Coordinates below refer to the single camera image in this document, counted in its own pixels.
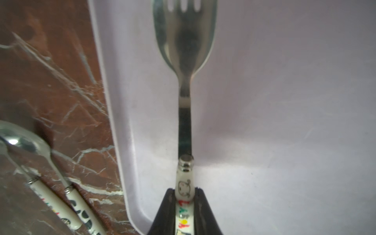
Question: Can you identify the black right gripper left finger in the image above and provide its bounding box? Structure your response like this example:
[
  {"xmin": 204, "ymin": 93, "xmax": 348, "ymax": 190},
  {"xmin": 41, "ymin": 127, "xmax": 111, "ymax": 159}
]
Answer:
[{"xmin": 147, "ymin": 189, "xmax": 176, "ymax": 235}]

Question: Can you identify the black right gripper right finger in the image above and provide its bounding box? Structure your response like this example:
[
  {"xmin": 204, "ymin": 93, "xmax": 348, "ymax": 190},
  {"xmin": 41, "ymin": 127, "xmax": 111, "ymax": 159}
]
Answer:
[{"xmin": 194, "ymin": 188, "xmax": 223, "ymax": 235}]

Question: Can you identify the white cartoon handle spoon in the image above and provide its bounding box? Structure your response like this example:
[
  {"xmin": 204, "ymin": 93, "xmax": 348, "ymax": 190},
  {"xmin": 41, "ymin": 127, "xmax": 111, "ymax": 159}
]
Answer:
[{"xmin": 1, "ymin": 141, "xmax": 83, "ymax": 230}]

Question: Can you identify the cow pattern handle spoon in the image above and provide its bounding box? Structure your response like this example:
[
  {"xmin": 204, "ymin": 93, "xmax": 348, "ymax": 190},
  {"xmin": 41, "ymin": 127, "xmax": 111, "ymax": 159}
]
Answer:
[{"xmin": 1, "ymin": 121, "xmax": 106, "ymax": 235}]

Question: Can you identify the white cartoon handle fork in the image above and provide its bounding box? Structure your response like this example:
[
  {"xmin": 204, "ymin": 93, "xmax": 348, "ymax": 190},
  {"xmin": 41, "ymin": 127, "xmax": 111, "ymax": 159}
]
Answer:
[{"xmin": 152, "ymin": 1, "xmax": 217, "ymax": 235}]

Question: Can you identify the lilac placemat tray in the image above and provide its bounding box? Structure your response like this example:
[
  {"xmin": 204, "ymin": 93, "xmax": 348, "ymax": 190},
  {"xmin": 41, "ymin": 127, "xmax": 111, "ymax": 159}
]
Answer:
[{"xmin": 89, "ymin": 1, "xmax": 376, "ymax": 235}]

